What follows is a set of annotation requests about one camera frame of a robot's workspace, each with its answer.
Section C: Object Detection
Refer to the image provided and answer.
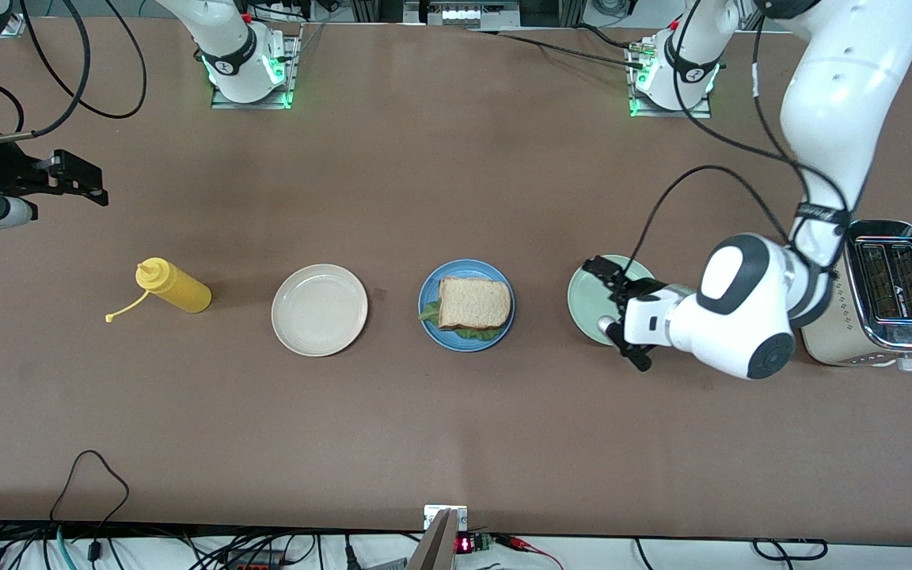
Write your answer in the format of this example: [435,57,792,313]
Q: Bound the toast bread slice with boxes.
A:
[436,276,513,332]

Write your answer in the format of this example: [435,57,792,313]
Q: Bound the yellow mustard squeeze bottle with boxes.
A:
[105,257,212,324]

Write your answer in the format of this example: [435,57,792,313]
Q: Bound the green lettuce leaf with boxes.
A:
[418,299,504,343]

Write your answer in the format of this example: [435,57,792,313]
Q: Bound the pale green round plate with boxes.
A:
[567,254,664,348]

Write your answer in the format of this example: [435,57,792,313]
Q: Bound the blue round plate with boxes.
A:
[418,259,516,353]

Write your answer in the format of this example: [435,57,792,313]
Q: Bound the beige round plate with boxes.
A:
[271,264,369,358]

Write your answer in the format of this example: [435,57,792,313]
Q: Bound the beige chrome toaster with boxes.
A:
[800,219,912,373]

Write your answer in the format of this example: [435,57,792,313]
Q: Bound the red black clip leads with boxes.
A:
[494,533,566,569]

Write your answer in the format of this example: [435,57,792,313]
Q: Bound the grey power supply unit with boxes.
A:
[405,0,522,29]

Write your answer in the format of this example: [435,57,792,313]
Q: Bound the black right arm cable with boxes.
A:
[0,0,148,145]

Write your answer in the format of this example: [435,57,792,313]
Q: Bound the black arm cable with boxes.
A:
[629,0,853,270]
[0,0,148,145]

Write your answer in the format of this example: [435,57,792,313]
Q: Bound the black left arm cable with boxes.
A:
[629,0,853,270]

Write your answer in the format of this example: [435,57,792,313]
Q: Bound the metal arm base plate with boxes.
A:
[627,40,714,120]
[209,22,304,110]

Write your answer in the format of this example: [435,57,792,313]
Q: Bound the black base power cable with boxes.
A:
[468,24,651,72]

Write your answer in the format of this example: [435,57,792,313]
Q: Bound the thin black looped cable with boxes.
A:
[51,450,131,527]

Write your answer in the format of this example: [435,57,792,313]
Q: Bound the coiled black cable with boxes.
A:
[751,538,829,561]

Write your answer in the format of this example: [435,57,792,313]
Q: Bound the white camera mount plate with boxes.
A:
[424,504,469,531]

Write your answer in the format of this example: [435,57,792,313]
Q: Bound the grey camera stand pole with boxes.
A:
[407,509,458,570]

